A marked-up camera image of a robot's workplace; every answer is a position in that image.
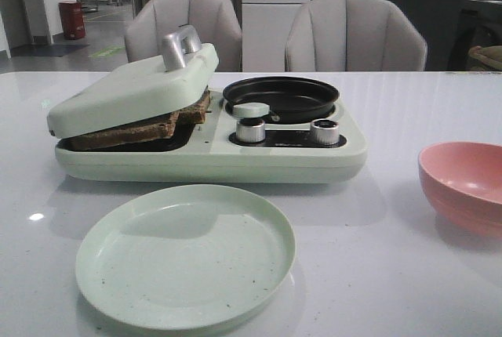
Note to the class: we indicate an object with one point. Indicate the grey upholstered chair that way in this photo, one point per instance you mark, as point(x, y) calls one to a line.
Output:
point(214, 20)
point(353, 35)

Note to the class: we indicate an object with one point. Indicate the white cabinet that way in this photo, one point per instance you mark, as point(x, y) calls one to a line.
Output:
point(265, 29)

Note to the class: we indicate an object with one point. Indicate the right grey upholstered chair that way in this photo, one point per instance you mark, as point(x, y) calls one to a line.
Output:
point(353, 35)

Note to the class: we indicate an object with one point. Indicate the mint green sandwich maker lid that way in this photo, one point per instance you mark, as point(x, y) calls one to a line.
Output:
point(133, 92)

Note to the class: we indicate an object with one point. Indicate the dark sofa with cushion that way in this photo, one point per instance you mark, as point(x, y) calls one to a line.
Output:
point(479, 23)

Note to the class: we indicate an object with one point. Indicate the pink plastic bowl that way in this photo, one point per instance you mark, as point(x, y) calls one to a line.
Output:
point(462, 182)

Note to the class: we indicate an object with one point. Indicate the red bin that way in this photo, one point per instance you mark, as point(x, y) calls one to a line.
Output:
point(72, 20)

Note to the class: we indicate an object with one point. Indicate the black round frying pan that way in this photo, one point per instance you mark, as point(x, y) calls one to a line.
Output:
point(292, 100)

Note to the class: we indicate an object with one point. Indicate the right silver control knob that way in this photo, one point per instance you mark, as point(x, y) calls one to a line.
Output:
point(324, 132)

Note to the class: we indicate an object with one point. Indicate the white bread slice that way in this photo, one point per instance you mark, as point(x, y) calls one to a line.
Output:
point(160, 127)
point(195, 113)

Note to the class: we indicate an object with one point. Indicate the silver control knob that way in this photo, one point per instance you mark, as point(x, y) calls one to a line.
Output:
point(324, 132)
point(250, 130)

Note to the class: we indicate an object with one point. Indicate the left grey upholstered chair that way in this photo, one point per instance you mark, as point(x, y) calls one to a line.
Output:
point(214, 20)

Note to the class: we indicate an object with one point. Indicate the mint green breakfast maker base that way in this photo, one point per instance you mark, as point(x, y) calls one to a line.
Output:
point(209, 156)

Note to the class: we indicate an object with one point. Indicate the mint green round plate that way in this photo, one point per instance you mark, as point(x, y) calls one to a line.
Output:
point(186, 258)

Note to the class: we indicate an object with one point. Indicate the left silver control knob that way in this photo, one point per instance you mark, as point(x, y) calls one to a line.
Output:
point(250, 130)

